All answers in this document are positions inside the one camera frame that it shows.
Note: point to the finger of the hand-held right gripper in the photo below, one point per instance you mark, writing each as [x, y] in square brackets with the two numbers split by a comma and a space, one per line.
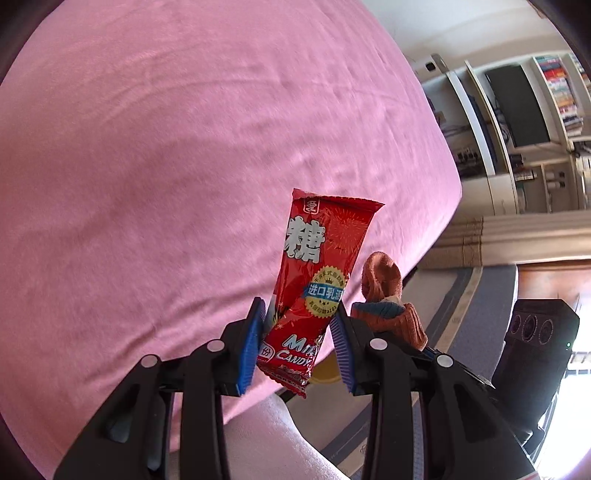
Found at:
[461, 369]

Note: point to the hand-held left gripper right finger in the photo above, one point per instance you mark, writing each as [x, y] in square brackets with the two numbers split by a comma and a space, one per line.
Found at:
[344, 350]

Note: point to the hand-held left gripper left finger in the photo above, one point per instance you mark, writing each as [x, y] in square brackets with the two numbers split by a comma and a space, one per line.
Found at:
[249, 350]

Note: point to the yellow plastic bin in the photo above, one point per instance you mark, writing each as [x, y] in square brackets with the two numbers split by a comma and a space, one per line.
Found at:
[325, 374]

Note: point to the orange knitted sock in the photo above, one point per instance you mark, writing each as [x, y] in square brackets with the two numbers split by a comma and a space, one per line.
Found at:
[383, 281]

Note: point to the red candy wrapper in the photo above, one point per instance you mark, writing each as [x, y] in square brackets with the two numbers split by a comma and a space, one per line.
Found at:
[314, 277]

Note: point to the grey patterned rug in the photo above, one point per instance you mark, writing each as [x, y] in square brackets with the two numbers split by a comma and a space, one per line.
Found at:
[443, 314]

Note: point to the brown wooden door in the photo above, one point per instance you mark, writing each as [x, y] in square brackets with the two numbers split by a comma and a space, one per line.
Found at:
[554, 281]

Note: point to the pink blanket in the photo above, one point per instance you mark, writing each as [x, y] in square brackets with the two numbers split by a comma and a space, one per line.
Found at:
[184, 184]

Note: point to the white shelf unit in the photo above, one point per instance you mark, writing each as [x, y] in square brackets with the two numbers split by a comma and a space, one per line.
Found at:
[498, 184]

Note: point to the black monitor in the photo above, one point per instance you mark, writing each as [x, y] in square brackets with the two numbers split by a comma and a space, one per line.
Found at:
[519, 106]

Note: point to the row of books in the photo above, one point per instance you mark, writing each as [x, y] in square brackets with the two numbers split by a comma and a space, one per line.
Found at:
[561, 87]

